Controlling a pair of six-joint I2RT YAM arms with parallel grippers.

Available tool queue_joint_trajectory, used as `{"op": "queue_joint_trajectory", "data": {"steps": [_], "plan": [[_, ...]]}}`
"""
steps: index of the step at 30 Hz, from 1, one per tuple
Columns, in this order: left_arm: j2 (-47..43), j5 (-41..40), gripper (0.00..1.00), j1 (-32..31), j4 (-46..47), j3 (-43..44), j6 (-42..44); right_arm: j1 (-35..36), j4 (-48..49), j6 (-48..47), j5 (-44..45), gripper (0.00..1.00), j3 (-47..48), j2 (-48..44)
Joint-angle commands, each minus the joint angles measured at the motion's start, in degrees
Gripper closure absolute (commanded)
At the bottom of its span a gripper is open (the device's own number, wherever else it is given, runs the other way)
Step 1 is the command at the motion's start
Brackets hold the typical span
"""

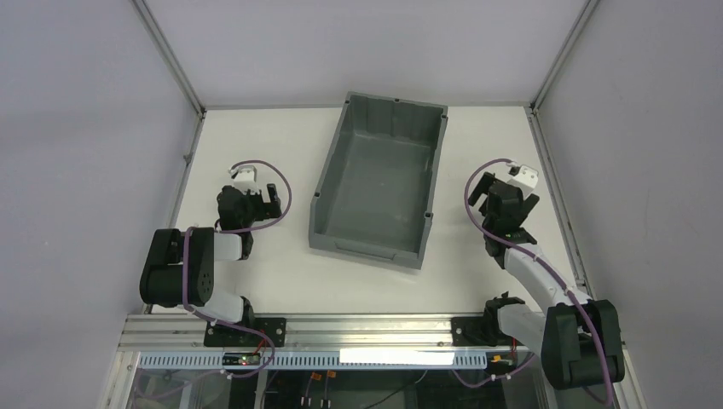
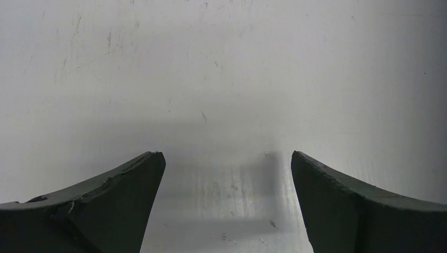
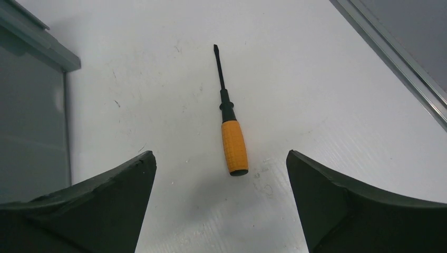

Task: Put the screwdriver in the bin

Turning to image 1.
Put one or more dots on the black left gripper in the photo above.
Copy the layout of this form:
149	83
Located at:
263	202

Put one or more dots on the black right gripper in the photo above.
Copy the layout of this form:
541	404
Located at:
496	192

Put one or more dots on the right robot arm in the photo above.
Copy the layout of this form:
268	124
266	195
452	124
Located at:
577	338

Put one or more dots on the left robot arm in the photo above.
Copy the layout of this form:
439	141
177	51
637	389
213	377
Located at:
180	267

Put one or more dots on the grey plastic bin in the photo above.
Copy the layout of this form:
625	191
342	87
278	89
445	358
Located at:
374	198

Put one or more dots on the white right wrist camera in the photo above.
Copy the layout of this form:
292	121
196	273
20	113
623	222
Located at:
523	176

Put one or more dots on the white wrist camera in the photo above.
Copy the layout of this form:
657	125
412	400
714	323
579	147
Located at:
523	176
244	178

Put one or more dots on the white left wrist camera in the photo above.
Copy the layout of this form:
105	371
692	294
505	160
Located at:
244	178

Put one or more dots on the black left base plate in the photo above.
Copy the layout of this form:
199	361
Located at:
222	336

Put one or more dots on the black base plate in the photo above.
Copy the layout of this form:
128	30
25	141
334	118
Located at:
222	336
482	330

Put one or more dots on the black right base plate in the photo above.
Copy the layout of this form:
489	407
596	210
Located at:
482	330

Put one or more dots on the aluminium frame rail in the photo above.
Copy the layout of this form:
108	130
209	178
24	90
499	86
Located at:
303	332

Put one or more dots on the slotted white cable duct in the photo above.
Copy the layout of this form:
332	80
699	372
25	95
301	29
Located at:
344	359

